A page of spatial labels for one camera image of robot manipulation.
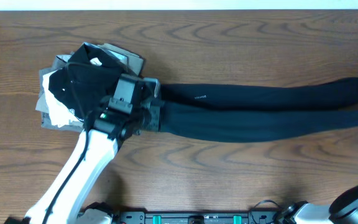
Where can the black polo shirt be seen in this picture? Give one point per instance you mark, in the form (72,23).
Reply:
(90,75)

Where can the black leggings with red waistband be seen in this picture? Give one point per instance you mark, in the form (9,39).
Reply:
(238,113)

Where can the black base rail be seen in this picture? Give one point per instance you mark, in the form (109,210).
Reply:
(191,217)

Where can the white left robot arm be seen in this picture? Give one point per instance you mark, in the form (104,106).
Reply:
(117,118)

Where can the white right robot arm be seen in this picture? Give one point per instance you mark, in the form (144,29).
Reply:
(344,210)

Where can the white t-shirt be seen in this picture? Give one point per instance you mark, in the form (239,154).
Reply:
(58,112)

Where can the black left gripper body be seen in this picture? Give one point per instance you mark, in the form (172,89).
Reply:
(146,119)

